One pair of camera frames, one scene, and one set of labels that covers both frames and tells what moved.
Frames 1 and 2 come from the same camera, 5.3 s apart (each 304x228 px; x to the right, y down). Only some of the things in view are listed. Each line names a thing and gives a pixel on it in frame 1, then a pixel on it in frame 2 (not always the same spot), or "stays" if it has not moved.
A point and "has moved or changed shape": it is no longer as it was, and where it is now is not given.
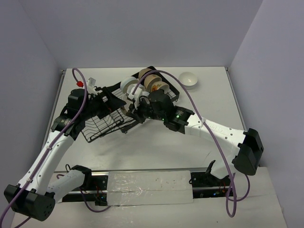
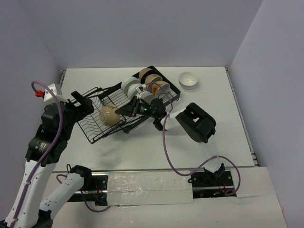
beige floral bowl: [159, 85] stays
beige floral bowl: [142, 71] stays
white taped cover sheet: [145, 187] stays
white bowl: [188, 80] stays
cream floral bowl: [123, 110] has moved or changed shape
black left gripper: [104, 100] → [77, 104]
